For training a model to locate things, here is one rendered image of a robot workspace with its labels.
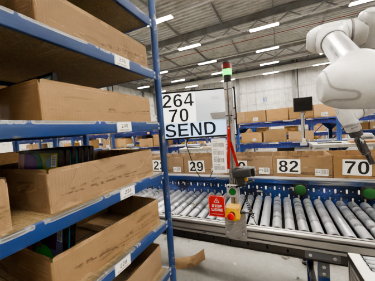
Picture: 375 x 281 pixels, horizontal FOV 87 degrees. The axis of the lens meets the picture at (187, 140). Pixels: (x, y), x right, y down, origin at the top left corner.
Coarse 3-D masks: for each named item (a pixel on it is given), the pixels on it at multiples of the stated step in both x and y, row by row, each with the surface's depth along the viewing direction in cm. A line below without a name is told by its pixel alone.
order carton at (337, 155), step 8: (328, 152) 166; (336, 152) 164; (344, 152) 161; (352, 152) 159; (336, 160) 140; (336, 168) 141; (336, 176) 141; (344, 176) 139; (352, 176) 137; (360, 176) 135; (368, 176) 134
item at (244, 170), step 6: (234, 168) 105; (240, 168) 104; (246, 168) 102; (252, 168) 101; (234, 174) 104; (240, 174) 103; (246, 174) 102; (252, 174) 101; (240, 180) 105; (246, 180) 104; (240, 186) 105
